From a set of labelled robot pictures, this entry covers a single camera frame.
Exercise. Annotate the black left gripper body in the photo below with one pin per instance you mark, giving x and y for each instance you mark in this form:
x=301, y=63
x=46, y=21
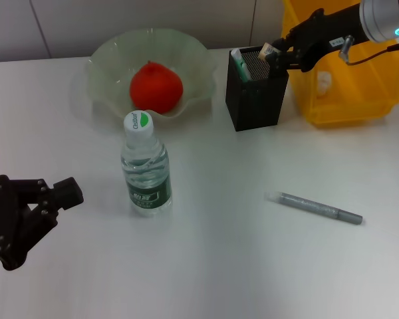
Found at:
x=6, y=219

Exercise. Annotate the clear green-label water bottle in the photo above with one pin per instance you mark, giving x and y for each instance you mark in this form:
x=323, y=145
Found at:
x=146, y=166

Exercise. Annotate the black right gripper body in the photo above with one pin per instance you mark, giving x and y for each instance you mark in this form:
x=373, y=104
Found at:
x=319, y=33

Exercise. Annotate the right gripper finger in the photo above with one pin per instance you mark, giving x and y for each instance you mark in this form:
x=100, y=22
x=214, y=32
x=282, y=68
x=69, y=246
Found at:
x=282, y=46
x=282, y=63

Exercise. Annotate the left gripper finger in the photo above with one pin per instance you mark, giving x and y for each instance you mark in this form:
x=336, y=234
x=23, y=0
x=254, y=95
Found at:
x=68, y=194

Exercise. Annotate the beige eraser with barcode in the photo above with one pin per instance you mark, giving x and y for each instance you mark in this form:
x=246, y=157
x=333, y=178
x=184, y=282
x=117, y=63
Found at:
x=267, y=51

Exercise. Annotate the grey marker pen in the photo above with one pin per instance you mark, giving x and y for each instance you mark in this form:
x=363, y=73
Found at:
x=312, y=206

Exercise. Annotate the pale green wavy fruit plate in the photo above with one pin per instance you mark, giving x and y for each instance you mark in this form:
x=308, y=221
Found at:
x=196, y=73

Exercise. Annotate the white paper ball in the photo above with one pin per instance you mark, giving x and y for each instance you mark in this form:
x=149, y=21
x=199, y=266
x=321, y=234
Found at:
x=324, y=83

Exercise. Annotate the green utility knife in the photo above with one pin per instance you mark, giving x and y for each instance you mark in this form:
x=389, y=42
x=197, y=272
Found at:
x=242, y=68

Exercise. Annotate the yellow plastic bin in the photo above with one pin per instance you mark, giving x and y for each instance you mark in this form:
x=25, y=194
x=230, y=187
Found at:
x=352, y=99

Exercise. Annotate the black mesh pen holder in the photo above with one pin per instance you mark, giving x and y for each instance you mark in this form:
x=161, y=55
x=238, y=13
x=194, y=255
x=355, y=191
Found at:
x=256, y=103

